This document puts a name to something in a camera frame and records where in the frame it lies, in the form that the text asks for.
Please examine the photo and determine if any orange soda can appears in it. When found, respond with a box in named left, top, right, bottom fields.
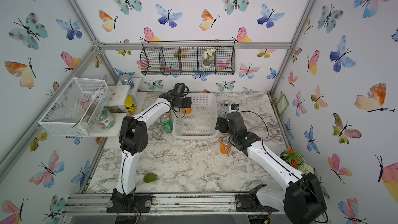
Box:
left=181, top=108, right=192, bottom=115

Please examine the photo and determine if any orange Fanta can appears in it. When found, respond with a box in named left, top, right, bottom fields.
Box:
left=220, top=136, right=232, bottom=155

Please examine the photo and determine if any green soda can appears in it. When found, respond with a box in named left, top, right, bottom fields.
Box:
left=161, top=115, right=173, bottom=133

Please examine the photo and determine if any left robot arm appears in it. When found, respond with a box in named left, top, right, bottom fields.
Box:
left=112, top=83, right=192, bottom=205

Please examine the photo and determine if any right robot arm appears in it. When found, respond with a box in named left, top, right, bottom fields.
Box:
left=215, top=112, right=327, bottom=224

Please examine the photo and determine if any white plastic basket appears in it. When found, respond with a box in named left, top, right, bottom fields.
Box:
left=173, top=93, right=219, bottom=140

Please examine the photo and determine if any white flower vase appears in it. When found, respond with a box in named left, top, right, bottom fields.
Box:
left=202, top=48, right=216, bottom=68

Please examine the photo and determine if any green framed card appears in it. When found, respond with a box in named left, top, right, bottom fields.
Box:
left=276, top=94, right=289, bottom=115

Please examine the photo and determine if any white stepped shelf unit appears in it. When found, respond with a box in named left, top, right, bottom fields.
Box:
left=90, top=78, right=147, bottom=138

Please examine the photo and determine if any blue tin can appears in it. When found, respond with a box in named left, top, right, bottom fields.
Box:
left=120, top=74, right=135, bottom=89

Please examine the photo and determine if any potted flower plant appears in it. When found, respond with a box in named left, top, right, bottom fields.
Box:
left=279, top=148, right=314, bottom=174

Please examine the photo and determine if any cream bubble plant pot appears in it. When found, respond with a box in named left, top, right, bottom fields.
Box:
left=96, top=108, right=116, bottom=130

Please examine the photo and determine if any green lime fruit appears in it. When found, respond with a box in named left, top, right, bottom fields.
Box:
left=143, top=172, right=158, bottom=183

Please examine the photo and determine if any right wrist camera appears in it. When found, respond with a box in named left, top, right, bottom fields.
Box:
left=231, top=103, right=239, bottom=112

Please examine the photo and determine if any black wire wall basket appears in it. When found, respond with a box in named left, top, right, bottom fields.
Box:
left=140, top=39, right=236, bottom=76

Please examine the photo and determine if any white mesh wall basket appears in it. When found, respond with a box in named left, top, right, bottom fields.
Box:
left=38, top=77, right=111, bottom=137

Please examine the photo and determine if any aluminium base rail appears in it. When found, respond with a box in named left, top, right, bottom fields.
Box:
left=62, top=192, right=284, bottom=217

